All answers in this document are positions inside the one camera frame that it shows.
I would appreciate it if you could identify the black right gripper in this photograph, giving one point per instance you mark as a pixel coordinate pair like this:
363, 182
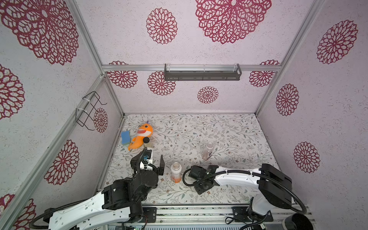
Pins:
198, 179

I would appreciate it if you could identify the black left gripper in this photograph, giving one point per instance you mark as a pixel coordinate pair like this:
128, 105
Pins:
161, 170

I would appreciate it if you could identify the white bottle orange base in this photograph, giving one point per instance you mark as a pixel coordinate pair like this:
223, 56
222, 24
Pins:
176, 172

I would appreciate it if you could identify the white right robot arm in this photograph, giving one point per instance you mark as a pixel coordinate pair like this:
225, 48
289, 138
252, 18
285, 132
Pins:
274, 186

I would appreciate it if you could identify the black capped square bottle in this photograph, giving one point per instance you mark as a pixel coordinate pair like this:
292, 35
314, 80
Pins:
147, 143

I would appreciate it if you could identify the orange shark plush toy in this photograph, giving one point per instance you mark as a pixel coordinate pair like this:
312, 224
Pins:
143, 131

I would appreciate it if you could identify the blue green sponge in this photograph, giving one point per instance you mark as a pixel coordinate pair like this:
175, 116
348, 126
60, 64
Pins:
125, 137

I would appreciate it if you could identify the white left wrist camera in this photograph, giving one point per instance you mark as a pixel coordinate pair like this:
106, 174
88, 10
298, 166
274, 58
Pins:
146, 160

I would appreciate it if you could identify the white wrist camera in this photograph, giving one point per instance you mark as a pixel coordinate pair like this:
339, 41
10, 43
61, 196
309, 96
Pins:
197, 173
146, 160

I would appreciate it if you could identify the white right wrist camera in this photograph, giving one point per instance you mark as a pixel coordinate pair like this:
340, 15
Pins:
197, 173

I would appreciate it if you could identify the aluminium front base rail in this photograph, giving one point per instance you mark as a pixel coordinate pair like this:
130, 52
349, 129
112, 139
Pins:
195, 217

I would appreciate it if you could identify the black wire wall rack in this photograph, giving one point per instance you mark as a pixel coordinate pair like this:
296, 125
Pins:
93, 115

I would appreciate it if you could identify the grey wall shelf rail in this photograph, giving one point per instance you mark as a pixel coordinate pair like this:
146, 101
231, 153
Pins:
233, 75

